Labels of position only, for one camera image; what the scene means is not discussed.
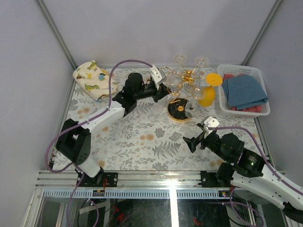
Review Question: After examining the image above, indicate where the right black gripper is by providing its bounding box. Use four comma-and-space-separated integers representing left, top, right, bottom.
182, 129, 231, 163

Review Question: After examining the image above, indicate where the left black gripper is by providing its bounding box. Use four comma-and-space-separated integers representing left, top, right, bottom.
134, 83, 172, 103

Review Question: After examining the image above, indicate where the gold wine glass rack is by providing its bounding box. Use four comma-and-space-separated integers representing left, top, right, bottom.
162, 67, 202, 122

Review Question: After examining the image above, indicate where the short clear wine glass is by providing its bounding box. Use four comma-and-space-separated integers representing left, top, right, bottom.
173, 54, 187, 76

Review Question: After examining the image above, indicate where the slim clear champagne flute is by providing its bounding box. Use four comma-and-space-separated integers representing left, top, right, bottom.
194, 56, 210, 87

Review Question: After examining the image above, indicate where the yellow plastic goblet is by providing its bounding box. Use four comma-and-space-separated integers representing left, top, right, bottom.
198, 73, 223, 107

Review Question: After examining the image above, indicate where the tall clear flute glass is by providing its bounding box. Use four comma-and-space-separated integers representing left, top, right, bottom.
152, 96, 168, 114

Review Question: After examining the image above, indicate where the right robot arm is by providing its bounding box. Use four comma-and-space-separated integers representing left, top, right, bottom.
183, 119, 303, 223

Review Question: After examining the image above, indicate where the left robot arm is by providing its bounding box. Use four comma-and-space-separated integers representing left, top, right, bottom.
55, 71, 169, 187

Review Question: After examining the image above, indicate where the white plastic basket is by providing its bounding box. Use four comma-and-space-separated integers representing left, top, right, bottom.
217, 64, 270, 118

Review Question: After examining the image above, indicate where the floral table mat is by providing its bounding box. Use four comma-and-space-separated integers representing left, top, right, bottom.
53, 67, 270, 171

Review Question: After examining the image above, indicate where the blue folded cloth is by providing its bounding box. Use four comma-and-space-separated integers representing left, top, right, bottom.
222, 74, 269, 110

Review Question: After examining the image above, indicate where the red cloth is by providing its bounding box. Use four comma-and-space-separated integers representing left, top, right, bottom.
223, 74, 262, 113

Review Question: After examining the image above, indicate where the dinosaur print cloth bag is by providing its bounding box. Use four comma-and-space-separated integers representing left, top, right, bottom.
72, 60, 109, 100

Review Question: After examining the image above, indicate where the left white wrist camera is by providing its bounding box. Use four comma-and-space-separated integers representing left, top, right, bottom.
150, 65, 167, 89

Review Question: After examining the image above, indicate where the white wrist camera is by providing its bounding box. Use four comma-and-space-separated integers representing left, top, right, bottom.
150, 65, 167, 89
201, 116, 220, 137

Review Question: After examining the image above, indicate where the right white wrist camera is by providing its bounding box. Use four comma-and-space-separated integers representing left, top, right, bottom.
201, 116, 220, 137

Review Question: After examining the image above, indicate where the aluminium front rail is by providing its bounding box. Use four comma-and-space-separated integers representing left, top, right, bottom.
35, 170, 230, 199

